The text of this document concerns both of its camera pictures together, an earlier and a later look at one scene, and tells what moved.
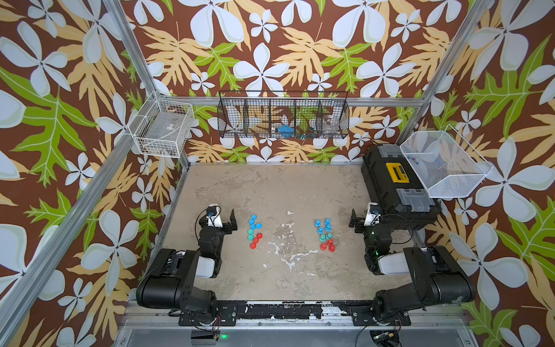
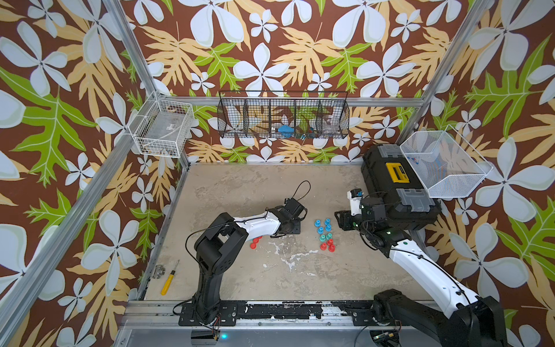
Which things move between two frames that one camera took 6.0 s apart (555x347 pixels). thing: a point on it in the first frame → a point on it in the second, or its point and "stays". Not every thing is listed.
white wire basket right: x=446 y=165 stays
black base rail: x=363 y=313 stays
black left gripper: x=227 y=228 → x=298 y=229
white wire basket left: x=162 y=127 stays
